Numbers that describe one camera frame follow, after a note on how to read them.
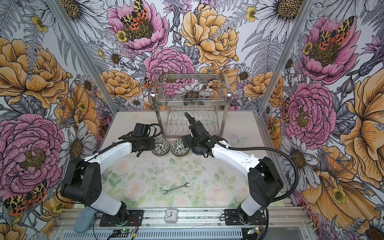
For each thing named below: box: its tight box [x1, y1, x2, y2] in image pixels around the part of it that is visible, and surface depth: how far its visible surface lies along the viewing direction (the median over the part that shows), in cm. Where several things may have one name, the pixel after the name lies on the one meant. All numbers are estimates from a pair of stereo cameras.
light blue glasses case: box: [74, 206, 97, 233], surface depth 73 cm
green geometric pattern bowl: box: [151, 138, 171, 157], surface depth 98 cm
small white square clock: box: [164, 208, 179, 224], surface depth 75 cm
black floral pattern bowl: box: [171, 138, 190, 157], surface depth 98 cm
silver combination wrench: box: [163, 182, 191, 196], surface depth 85 cm
